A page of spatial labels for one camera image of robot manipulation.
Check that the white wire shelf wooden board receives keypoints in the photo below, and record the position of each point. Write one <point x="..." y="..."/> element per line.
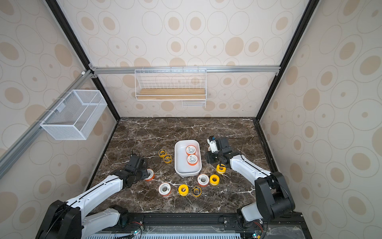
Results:
<point x="189" y="88"/>

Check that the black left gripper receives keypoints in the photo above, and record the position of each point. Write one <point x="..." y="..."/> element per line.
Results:
<point x="143" y="168"/>

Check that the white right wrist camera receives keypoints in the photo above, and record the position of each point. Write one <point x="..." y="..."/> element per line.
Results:
<point x="212" y="144"/>

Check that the aluminium rail back wall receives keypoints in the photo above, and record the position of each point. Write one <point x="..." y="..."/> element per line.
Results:
<point x="185" y="69"/>

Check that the white wire mesh basket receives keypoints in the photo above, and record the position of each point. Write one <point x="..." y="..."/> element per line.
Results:
<point x="75" y="116"/>

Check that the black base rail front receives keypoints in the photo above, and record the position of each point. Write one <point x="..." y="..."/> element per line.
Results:
<point x="291" y="225"/>

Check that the aluminium rail wall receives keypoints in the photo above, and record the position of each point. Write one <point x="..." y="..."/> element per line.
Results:
<point x="21" y="145"/>
<point x="185" y="69"/>

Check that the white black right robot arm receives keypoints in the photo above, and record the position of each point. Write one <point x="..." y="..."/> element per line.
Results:
<point x="273" y="197"/>

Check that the aluminium rail left wall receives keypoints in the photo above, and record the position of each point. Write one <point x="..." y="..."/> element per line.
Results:
<point x="21" y="145"/>

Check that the white plastic storage box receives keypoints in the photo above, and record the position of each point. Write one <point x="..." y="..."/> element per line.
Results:
<point x="181" y="165"/>

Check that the black corner frame post left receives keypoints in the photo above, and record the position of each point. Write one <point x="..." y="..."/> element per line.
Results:
<point x="70" y="35"/>

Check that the black corner frame post right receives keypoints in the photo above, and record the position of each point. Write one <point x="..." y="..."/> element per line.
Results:
<point x="301" y="27"/>

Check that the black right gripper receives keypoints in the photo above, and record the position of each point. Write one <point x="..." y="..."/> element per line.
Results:
<point x="218" y="157"/>

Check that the black corner frame post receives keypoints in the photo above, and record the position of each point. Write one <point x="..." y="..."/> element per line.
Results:
<point x="70" y="35"/>
<point x="301" y="27"/>

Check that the orange white tape roll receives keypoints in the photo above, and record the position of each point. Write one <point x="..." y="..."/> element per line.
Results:
<point x="192" y="160"/>
<point x="151" y="175"/>
<point x="203" y="180"/>
<point x="190" y="150"/>
<point x="164" y="189"/>

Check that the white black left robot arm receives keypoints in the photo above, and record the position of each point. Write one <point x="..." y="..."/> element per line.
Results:
<point x="72" y="219"/>

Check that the yellow tape roll navy label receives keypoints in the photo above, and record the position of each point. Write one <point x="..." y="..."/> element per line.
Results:
<point x="196" y="191"/>
<point x="162" y="153"/>
<point x="167" y="158"/>

